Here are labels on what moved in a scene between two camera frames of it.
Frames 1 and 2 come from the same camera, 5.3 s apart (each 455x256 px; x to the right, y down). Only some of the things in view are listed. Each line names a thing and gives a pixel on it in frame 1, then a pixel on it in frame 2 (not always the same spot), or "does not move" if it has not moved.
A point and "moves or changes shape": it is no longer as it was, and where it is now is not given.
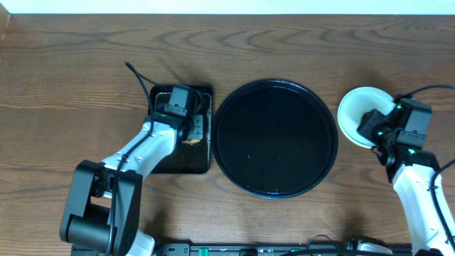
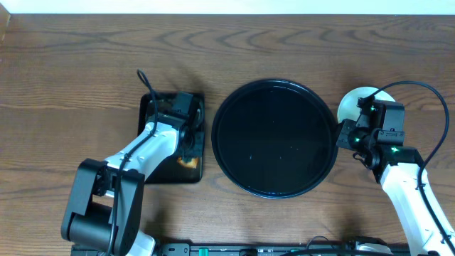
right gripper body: x=372 y=127 → x=355 y=138
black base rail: x=277 y=249 does not move
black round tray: x=274 y=139 does not move
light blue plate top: x=354 y=104 does not move
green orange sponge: x=191 y=141 moves or changes shape
